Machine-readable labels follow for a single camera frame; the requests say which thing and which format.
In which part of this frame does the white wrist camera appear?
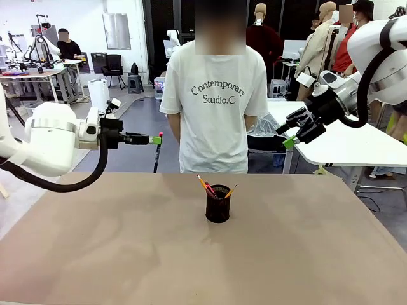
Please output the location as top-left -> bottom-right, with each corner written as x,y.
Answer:
295,72 -> 326,97
106,97 -> 123,120

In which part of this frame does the black office chair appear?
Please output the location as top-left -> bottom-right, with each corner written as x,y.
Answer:
101,53 -> 127,90

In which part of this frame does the person's right forearm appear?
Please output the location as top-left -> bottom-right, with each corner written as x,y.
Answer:
167,112 -> 181,141

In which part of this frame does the white box cabinet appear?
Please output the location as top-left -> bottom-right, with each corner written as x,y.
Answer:
270,79 -> 289,98

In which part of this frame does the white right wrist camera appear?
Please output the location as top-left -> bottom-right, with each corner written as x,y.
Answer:
295,72 -> 326,97

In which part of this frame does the person in white t-shirt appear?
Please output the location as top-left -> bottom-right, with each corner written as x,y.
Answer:
158,0 -> 270,174

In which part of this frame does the black tripod pole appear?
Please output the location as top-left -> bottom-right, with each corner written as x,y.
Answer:
317,30 -> 338,76

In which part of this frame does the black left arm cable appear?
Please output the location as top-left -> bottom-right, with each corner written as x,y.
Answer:
0,135 -> 109,193

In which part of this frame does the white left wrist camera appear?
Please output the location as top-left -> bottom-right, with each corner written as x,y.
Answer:
106,97 -> 123,120

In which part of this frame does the mannequin in dark red sweater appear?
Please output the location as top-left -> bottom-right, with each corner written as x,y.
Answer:
246,3 -> 284,81

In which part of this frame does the grey stool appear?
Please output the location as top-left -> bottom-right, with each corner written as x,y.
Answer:
127,73 -> 145,95

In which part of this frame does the black floor cable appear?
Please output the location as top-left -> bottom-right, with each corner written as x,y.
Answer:
358,189 -> 381,214

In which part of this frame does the neon yellow object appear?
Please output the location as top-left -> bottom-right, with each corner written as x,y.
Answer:
385,112 -> 399,135

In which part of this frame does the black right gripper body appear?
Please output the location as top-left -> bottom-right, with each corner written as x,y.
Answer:
304,93 -> 347,127

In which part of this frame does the grey wall panel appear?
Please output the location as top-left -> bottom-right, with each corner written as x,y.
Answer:
102,12 -> 132,50

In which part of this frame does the white table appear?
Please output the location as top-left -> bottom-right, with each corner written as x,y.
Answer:
266,100 -> 407,167

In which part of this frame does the pink red pen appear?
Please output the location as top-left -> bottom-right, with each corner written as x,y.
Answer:
204,181 -> 219,198

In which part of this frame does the person in red t-shirt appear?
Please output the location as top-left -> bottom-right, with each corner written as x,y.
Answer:
330,0 -> 376,78

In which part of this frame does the white board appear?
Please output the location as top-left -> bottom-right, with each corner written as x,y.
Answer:
282,39 -> 307,61

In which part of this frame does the mannequin in beige jacket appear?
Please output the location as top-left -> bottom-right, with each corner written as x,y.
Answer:
294,1 -> 338,102

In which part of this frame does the seated person in black shirt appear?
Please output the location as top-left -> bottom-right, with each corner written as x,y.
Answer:
57,27 -> 83,61

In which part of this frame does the white air purifier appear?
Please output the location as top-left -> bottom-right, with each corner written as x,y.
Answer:
87,79 -> 113,109

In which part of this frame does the black pen with red ends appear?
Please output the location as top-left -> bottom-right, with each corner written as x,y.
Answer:
153,131 -> 164,174

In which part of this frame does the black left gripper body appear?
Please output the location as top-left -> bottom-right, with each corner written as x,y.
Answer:
99,118 -> 125,150

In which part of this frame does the computer tower with lights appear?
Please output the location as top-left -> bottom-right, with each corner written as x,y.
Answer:
154,78 -> 167,101

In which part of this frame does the clear plastic sheet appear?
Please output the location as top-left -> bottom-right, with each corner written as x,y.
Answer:
247,114 -> 284,138

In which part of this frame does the long wooden top table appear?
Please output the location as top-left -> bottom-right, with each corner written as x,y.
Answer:
0,69 -> 69,106

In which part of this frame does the black mesh pen holder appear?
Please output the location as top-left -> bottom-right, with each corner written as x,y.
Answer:
205,184 -> 232,224

